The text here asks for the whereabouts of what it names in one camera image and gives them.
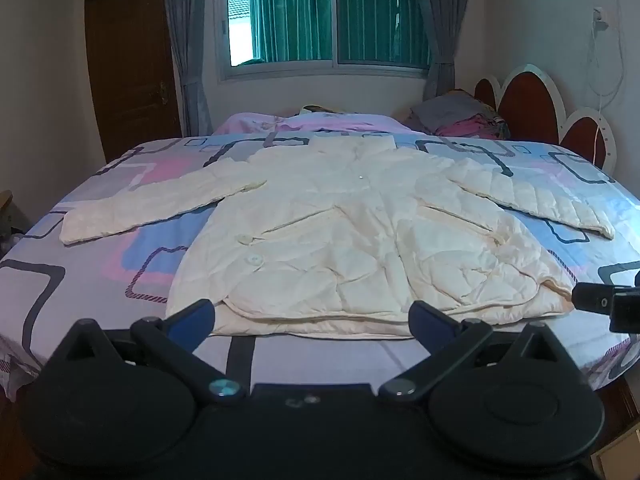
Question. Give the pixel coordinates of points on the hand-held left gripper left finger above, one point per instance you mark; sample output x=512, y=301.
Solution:
x=192, y=319

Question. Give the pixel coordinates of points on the grey curtain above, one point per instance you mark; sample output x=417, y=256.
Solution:
x=187, y=45
x=442, y=25

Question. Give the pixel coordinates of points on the red and white headboard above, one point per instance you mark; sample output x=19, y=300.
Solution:
x=530, y=105

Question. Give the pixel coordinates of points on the pile of folded clothes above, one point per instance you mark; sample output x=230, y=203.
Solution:
x=450, y=107

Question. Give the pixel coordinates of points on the white wall charger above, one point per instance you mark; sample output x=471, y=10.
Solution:
x=599, y=19

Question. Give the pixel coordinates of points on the cream padded jacket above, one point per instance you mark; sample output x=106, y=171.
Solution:
x=340, y=240

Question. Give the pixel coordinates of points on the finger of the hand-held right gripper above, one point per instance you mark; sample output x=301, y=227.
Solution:
x=626, y=310
x=592, y=300

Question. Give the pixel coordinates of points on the brown wooden door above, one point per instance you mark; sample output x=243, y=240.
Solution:
x=130, y=60

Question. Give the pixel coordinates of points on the pink floral blanket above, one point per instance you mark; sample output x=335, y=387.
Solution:
x=280, y=122

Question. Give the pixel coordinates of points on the cardboard box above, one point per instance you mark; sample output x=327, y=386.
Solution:
x=617, y=455

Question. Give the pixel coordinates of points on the green curtain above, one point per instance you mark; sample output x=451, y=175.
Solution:
x=370, y=15

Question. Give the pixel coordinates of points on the window with aluminium frame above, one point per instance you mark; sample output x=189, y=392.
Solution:
x=280, y=20

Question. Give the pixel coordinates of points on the pink folded cloth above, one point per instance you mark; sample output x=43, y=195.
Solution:
x=475, y=127

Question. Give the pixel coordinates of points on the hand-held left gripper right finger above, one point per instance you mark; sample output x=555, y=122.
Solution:
x=431, y=322

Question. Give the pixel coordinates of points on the dark clutter beside bed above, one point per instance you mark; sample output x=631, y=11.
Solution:
x=10, y=220

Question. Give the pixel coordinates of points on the bed with patterned sheet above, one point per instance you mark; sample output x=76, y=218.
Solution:
x=100, y=270

